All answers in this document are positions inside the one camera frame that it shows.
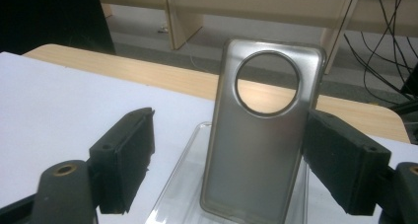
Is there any black curtain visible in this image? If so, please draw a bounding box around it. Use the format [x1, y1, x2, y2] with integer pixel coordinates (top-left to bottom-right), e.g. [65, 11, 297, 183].
[0, 0, 116, 55]

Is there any beige wooden shelf unit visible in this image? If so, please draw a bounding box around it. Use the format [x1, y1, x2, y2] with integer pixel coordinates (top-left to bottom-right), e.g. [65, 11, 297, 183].
[95, 0, 418, 75]

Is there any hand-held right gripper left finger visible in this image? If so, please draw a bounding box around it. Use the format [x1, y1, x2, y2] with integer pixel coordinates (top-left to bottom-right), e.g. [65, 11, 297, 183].
[88, 107, 156, 215]

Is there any grey phone case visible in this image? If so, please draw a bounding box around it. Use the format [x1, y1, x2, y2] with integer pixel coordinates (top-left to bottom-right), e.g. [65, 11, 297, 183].
[199, 37, 328, 224]

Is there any clear plastic box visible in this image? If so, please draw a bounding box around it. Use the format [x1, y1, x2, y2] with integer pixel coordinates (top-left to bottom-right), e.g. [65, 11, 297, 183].
[144, 120, 312, 224]

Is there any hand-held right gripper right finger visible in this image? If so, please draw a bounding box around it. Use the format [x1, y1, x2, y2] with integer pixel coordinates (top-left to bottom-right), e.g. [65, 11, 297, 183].
[302, 109, 392, 217]

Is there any bundle of black cables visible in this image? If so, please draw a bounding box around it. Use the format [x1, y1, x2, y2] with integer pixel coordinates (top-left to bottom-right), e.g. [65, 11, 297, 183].
[343, 0, 418, 105]

